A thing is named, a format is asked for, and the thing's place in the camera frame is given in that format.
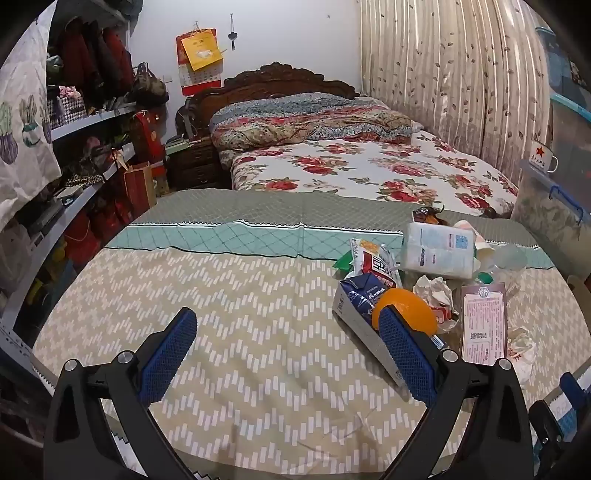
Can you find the grey backpack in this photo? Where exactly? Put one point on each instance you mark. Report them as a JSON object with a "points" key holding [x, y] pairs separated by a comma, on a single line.
{"points": [[188, 117]]}

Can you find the red white snack wrapper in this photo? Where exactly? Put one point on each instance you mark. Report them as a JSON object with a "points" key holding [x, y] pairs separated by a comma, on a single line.
{"points": [[374, 265]]}

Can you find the brown handbag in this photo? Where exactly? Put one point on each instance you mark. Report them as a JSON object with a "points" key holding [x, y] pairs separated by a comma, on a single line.
{"points": [[150, 85]]}

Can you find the hanging wall ornament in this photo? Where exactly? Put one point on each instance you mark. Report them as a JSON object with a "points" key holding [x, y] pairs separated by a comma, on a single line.
{"points": [[233, 36]]}

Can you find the white tissue pack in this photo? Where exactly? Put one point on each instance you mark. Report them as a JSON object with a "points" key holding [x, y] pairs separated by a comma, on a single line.
{"points": [[436, 251]]}

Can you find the white enamel mug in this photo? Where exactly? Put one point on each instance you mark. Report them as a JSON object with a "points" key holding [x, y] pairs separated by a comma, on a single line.
{"points": [[542, 156]]}

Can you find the white tissue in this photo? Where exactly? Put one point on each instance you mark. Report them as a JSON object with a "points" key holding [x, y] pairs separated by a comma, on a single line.
{"points": [[431, 290]]}

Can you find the houndstooth box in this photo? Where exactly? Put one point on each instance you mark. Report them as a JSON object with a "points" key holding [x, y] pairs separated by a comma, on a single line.
{"points": [[67, 113]]}

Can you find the blue milk carton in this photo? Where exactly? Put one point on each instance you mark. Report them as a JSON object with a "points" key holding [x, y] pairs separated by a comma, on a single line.
{"points": [[358, 307]]}

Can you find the red gift bag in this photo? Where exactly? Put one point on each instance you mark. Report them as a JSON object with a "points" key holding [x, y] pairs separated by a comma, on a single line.
{"points": [[148, 138]]}

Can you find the dark wooden nightstand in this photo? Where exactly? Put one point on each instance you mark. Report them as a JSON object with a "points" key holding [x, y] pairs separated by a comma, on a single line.
{"points": [[194, 164]]}

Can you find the red wall calendar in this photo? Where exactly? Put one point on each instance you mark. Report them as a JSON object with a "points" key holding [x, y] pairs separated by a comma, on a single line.
{"points": [[194, 78]]}

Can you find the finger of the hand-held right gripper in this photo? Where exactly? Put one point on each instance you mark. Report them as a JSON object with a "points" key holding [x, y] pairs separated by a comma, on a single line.
{"points": [[572, 390], [547, 427]]}

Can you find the carved wooden headboard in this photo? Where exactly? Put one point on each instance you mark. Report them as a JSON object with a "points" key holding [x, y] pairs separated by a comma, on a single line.
{"points": [[263, 81]]}

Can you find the brown snack wrapper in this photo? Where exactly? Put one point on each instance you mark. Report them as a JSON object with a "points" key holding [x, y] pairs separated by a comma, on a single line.
{"points": [[427, 215]]}

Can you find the red hanging clothes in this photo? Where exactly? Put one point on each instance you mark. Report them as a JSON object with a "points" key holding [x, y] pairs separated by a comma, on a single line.
{"points": [[92, 60]]}

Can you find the brown paper bag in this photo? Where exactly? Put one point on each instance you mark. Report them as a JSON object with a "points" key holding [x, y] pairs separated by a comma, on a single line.
{"points": [[138, 187]]}

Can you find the stacked clear storage boxes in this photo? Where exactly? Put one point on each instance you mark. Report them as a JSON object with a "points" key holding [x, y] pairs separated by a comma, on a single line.
{"points": [[570, 106]]}

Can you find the orange plastic ball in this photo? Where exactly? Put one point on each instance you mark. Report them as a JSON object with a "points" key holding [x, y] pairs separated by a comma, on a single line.
{"points": [[411, 309]]}

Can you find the red floral folded quilt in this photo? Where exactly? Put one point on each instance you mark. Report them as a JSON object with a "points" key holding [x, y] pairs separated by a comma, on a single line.
{"points": [[323, 127]]}

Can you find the green wrapper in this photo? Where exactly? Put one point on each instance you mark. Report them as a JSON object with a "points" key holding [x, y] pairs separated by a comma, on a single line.
{"points": [[344, 264]]}

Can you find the leaf print curtain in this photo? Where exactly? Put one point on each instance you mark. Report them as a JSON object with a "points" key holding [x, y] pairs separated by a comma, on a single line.
{"points": [[452, 78]]}

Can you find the brown card packet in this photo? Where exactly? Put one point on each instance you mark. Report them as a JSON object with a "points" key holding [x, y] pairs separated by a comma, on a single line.
{"points": [[482, 323]]}

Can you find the blue grey patterned quilt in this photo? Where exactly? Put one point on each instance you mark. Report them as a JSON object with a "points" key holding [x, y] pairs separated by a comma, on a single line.
{"points": [[286, 104]]}

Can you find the clear storage box blue latch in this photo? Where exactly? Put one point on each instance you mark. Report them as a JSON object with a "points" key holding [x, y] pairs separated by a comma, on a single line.
{"points": [[549, 217]]}

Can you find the red spotted tissue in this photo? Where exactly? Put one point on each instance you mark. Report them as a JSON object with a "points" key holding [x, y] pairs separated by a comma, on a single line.
{"points": [[521, 353]]}

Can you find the yellow paper bag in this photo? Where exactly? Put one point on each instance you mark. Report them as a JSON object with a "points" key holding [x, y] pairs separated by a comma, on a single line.
{"points": [[202, 50]]}

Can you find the white plant print cloth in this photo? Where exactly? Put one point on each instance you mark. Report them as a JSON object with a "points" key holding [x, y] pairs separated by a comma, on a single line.
{"points": [[23, 115]]}

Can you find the bed with floral sheet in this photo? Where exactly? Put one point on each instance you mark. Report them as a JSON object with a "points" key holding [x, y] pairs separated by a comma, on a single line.
{"points": [[351, 170]]}

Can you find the clear plastic bottle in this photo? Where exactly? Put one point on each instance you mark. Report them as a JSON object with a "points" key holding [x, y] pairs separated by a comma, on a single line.
{"points": [[505, 263]]}

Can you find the grey metal shelf rack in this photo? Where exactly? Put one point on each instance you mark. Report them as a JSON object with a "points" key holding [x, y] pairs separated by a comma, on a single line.
{"points": [[78, 124]]}

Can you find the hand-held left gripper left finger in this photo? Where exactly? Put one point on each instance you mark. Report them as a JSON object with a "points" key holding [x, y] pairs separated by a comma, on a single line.
{"points": [[171, 350]]}

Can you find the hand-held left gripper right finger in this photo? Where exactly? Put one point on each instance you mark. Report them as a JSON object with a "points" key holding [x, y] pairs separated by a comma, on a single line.
{"points": [[408, 355]]}

